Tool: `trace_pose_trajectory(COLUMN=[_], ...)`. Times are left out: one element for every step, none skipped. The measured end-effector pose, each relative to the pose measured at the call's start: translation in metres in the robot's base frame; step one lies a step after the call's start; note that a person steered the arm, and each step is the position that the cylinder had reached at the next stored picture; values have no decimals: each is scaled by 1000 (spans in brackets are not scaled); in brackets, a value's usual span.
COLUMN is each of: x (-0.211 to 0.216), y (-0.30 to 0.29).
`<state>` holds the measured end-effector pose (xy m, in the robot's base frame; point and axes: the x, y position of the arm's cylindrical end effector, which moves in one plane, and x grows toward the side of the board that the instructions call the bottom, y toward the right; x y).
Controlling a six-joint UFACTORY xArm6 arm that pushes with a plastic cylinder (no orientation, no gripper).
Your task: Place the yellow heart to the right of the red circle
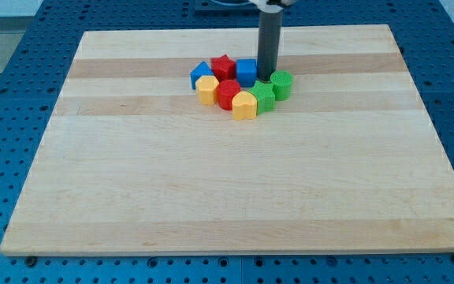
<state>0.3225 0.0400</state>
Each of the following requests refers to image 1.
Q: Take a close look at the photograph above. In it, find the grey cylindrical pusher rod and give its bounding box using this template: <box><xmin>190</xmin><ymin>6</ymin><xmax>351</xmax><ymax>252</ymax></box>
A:
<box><xmin>257</xmin><ymin>10</ymin><xmax>283</xmax><ymax>82</ymax></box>

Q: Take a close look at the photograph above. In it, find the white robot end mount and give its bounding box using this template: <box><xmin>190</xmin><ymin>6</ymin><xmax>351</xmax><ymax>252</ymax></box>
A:
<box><xmin>249</xmin><ymin>0</ymin><xmax>296</xmax><ymax>9</ymax></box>

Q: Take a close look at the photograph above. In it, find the green circle block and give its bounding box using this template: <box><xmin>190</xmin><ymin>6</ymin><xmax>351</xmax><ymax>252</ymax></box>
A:
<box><xmin>270</xmin><ymin>70</ymin><xmax>293</xmax><ymax>101</ymax></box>

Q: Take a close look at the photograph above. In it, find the red circle block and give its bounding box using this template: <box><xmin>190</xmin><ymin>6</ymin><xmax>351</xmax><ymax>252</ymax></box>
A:
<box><xmin>217</xmin><ymin>80</ymin><xmax>241</xmax><ymax>110</ymax></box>

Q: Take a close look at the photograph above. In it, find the yellow heart block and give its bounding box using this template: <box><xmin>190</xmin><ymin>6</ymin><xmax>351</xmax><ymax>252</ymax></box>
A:
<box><xmin>232</xmin><ymin>91</ymin><xmax>258</xmax><ymax>120</ymax></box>

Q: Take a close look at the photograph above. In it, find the blue cube block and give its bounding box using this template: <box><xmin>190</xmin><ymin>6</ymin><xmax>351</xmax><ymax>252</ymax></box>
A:
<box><xmin>236</xmin><ymin>58</ymin><xmax>257</xmax><ymax>88</ymax></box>

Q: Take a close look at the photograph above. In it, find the red star block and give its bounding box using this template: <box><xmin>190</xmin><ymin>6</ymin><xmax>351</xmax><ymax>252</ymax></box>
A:
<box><xmin>210</xmin><ymin>54</ymin><xmax>236</xmax><ymax>82</ymax></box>

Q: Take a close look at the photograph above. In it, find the green star block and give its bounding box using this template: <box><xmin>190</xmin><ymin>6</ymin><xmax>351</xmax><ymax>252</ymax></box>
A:
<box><xmin>248</xmin><ymin>80</ymin><xmax>275</xmax><ymax>115</ymax></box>

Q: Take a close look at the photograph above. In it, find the blue triangle block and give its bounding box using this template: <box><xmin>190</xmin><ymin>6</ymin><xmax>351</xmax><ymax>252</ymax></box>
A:
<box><xmin>190</xmin><ymin>62</ymin><xmax>214</xmax><ymax>90</ymax></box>

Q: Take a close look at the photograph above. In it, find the yellow hexagon block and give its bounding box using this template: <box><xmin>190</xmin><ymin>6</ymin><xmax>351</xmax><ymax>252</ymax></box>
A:
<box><xmin>195</xmin><ymin>75</ymin><xmax>219</xmax><ymax>106</ymax></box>

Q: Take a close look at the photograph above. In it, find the wooden board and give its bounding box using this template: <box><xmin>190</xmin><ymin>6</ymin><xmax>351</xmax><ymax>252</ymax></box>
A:
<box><xmin>0</xmin><ymin>24</ymin><xmax>454</xmax><ymax>256</ymax></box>

